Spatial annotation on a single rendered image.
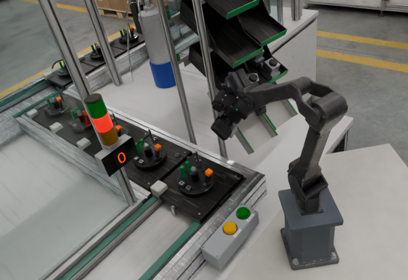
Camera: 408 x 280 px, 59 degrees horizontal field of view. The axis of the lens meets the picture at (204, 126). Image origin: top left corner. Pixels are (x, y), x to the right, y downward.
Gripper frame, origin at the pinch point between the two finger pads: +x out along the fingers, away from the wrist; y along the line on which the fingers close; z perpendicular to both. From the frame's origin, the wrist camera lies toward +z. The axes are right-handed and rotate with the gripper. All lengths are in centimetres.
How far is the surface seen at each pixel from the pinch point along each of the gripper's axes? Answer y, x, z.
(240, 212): 19.5, 4.1, -23.3
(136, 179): 21.7, 36.6, 5.0
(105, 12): -315, 439, 175
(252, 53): -17.0, -13.5, 8.1
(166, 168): 12.4, 32.0, -0.5
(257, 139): -11.8, 10.6, -17.8
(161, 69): -50, 75, 28
